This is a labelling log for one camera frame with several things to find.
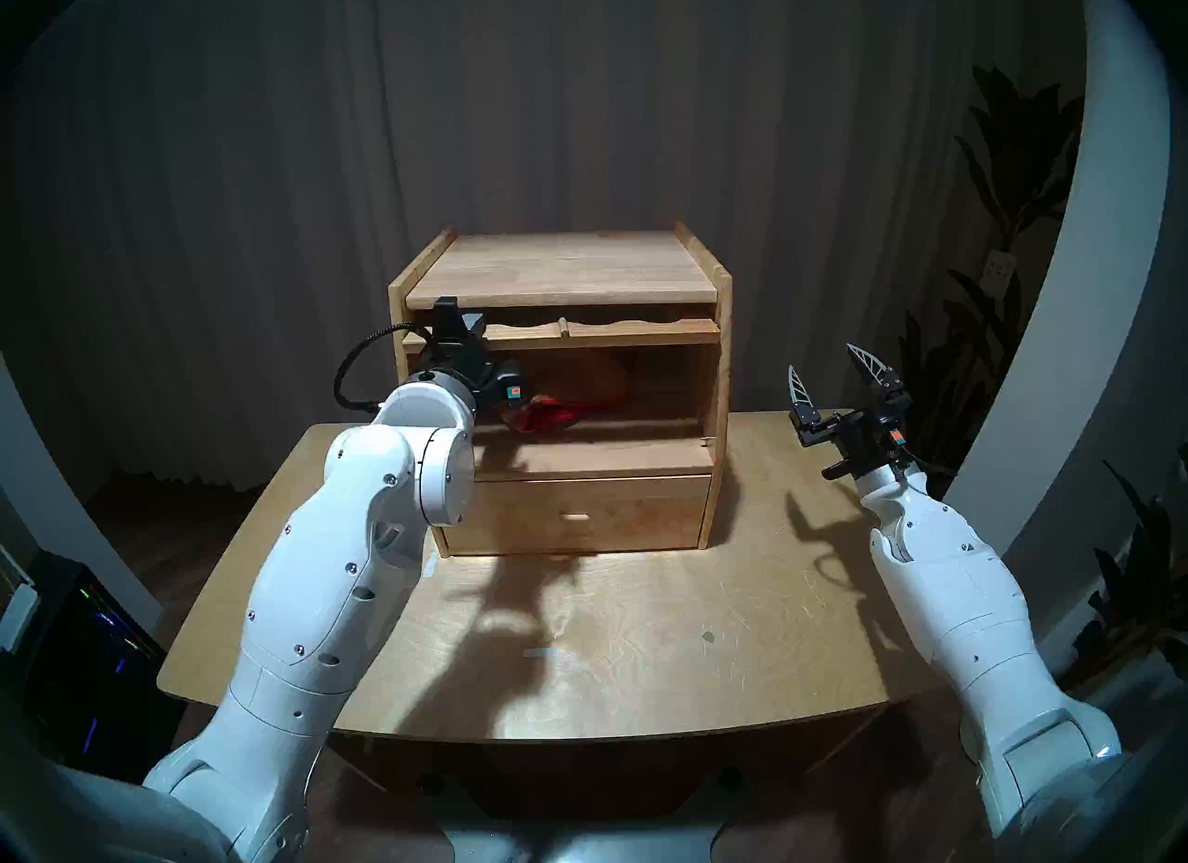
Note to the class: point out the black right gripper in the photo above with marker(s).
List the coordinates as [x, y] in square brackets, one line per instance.
[863, 439]

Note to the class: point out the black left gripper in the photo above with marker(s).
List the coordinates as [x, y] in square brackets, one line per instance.
[464, 365]

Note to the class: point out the orange and red towel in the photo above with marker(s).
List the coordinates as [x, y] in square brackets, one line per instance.
[557, 416]

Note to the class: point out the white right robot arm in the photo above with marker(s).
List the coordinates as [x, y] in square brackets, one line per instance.
[974, 611]

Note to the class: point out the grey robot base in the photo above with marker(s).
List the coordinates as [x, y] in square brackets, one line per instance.
[575, 843]

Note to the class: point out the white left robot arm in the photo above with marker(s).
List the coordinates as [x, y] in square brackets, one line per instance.
[325, 592]

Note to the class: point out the wooden drawer with knob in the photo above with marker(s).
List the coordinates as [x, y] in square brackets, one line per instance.
[603, 513]

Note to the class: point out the light wooden cabinet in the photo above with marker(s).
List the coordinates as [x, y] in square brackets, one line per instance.
[557, 267]

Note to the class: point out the white plant label tag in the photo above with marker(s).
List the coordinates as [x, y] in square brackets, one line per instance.
[1000, 269]

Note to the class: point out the grey pleated curtain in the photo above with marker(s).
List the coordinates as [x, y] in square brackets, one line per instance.
[278, 174]

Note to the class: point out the tall dark leafy plant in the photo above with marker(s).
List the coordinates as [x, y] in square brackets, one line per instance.
[1012, 165]

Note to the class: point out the low dark leafy plant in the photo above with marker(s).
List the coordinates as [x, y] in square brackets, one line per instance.
[1142, 583]

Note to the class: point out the black computer tower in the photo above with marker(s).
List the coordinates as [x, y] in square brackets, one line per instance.
[83, 666]

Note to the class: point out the small white box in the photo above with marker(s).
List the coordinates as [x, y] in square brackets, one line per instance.
[17, 618]

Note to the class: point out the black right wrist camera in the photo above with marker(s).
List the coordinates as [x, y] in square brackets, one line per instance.
[894, 436]

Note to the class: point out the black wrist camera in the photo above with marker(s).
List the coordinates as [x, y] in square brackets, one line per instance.
[894, 436]
[510, 388]

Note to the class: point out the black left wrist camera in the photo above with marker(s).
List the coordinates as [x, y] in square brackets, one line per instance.
[510, 388]

